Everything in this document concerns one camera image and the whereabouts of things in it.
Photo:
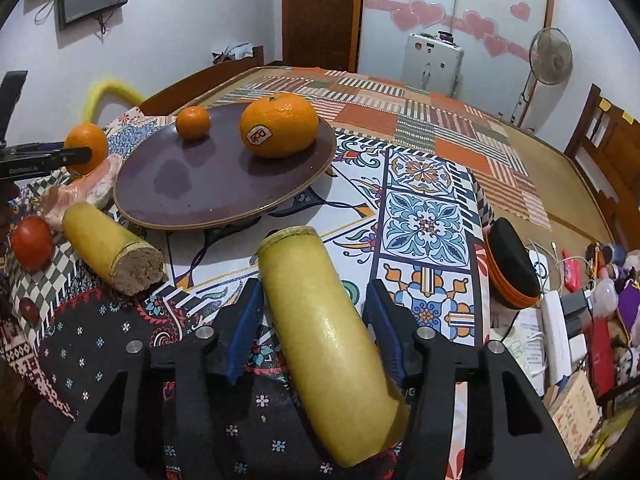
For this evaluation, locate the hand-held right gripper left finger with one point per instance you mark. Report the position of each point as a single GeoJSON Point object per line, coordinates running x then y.
{"type": "Point", "coordinates": [240, 340]}

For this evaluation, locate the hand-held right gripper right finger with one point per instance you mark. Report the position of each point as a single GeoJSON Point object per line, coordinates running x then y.
{"type": "Point", "coordinates": [387, 330]}

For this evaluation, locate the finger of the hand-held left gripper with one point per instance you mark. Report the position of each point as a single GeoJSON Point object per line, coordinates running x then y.
{"type": "Point", "coordinates": [75, 156]}

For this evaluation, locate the medium orange with sticker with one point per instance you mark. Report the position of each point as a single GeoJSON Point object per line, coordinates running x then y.
{"type": "Point", "coordinates": [87, 135]}

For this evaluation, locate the smooth-ended yellow sugarcane piece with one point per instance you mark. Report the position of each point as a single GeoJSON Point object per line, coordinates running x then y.
{"type": "Point", "coordinates": [325, 340]}

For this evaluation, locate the rough-ended yellow sugarcane piece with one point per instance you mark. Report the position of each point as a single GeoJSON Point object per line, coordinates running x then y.
{"type": "Point", "coordinates": [100, 235]}

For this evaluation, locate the red tomato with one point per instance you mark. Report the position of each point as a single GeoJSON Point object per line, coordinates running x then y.
{"type": "Point", "coordinates": [32, 245]}

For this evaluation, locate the small mandarin orange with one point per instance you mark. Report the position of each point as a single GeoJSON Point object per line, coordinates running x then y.
{"type": "Point", "coordinates": [193, 122]}

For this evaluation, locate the dark purple round plate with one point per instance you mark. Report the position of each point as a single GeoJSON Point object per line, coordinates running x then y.
{"type": "Point", "coordinates": [210, 175]}

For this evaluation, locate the yellow plush tube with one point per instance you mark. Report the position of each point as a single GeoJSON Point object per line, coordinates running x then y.
{"type": "Point", "coordinates": [107, 87]}

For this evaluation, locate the colourful tile print cloth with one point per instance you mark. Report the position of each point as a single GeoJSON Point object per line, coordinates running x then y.
{"type": "Point", "coordinates": [425, 225]}

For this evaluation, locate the wooden footboard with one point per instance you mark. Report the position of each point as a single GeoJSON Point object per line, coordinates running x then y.
{"type": "Point", "coordinates": [190, 85]}

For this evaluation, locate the printed paper sheet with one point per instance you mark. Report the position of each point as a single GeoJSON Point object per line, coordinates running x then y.
{"type": "Point", "coordinates": [525, 350]}

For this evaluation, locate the black orange-rimmed case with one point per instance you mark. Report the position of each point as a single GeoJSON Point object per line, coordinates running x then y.
{"type": "Point", "coordinates": [512, 265]}

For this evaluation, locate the small dark red fruit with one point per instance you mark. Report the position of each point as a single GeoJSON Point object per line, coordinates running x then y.
{"type": "Point", "coordinates": [28, 311]}

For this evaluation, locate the checkered patchwork print blanket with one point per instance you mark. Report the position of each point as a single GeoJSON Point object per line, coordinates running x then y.
{"type": "Point", "coordinates": [90, 340]}

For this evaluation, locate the white charger box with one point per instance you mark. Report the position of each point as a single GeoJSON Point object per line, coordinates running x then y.
{"type": "Point", "coordinates": [539, 267]}

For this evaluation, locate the white power strip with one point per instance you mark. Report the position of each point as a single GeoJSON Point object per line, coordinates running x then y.
{"type": "Point", "coordinates": [555, 335]}

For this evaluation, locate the grey crumpled cloth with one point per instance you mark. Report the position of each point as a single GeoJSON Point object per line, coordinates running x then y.
{"type": "Point", "coordinates": [232, 52]}

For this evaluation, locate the red packet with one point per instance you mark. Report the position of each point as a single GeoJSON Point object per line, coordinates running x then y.
{"type": "Point", "coordinates": [571, 270]}

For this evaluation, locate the striped orange patchwork blanket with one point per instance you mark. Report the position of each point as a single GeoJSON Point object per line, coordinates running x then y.
{"type": "Point", "coordinates": [450, 145]}

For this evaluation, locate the cardboard note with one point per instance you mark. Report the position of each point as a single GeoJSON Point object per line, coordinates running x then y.
{"type": "Point", "coordinates": [570, 415]}

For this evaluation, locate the large orange with sticker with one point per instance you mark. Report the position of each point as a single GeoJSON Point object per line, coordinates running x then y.
{"type": "Point", "coordinates": [285, 120]}

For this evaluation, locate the red box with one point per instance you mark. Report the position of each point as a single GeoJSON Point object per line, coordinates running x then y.
{"type": "Point", "coordinates": [600, 355]}

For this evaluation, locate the white plastic bottle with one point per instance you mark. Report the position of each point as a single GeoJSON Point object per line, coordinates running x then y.
{"type": "Point", "coordinates": [603, 297]}

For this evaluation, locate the white box appliance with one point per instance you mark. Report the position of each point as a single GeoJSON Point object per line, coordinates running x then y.
{"type": "Point", "coordinates": [432, 65]}

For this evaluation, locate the wooden headboard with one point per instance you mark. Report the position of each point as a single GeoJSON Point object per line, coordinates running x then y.
{"type": "Point", "coordinates": [615, 165]}

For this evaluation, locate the brown wooden door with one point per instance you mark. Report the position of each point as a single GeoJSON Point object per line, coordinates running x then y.
{"type": "Point", "coordinates": [320, 10]}

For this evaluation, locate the small dark jar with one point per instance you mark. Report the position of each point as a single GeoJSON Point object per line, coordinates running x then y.
{"type": "Point", "coordinates": [445, 37]}

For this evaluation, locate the yellow sticky note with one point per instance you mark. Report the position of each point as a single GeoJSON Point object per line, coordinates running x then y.
{"type": "Point", "coordinates": [605, 104]}
{"type": "Point", "coordinates": [628, 116]}

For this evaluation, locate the white standing fan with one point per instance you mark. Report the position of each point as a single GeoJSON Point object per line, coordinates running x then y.
{"type": "Point", "coordinates": [550, 55]}

